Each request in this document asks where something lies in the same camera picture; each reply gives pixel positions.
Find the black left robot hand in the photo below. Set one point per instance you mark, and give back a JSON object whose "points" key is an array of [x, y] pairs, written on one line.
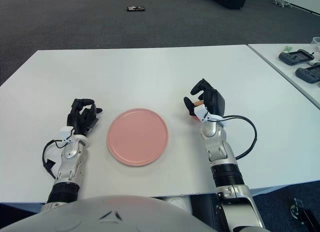
{"points": [[80, 119]]}

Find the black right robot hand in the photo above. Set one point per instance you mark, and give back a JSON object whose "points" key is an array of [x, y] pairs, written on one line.
{"points": [[215, 102]]}

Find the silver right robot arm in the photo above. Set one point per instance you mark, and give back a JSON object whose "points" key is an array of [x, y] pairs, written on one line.
{"points": [[217, 152]]}

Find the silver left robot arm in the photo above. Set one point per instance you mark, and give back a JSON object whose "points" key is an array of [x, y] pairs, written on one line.
{"points": [[70, 153]]}

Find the pink round plate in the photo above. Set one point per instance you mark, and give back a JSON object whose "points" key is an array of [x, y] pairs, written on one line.
{"points": [[137, 137]]}

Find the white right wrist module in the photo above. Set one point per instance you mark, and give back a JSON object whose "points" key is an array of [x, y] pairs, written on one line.
{"points": [[201, 112]]}

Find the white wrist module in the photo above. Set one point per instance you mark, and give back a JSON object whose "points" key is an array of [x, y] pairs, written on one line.
{"points": [[67, 131], [201, 112]]}

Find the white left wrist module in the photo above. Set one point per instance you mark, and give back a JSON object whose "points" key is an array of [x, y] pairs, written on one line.
{"points": [[67, 131]]}

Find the dark grey handheld controller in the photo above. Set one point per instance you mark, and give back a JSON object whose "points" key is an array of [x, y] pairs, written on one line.
{"points": [[290, 58], [308, 74]]}

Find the small green packet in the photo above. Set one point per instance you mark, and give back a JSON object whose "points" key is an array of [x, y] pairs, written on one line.
{"points": [[287, 49]]}

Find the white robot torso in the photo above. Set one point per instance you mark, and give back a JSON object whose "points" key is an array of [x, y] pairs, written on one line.
{"points": [[112, 217]]}

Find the clear plastic container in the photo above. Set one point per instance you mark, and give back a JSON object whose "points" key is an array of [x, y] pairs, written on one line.
{"points": [[317, 42]]}

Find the small grey robot dog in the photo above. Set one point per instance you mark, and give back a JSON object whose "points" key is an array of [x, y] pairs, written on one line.
{"points": [[281, 3]]}

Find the small dark flat floor item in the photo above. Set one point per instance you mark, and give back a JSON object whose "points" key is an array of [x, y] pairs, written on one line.
{"points": [[135, 9]]}

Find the black stand with caster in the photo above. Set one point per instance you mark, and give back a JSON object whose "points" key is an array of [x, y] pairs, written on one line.
{"points": [[307, 217]]}

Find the white table frame beam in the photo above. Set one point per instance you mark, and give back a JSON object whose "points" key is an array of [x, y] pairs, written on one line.
{"points": [[270, 190]]}

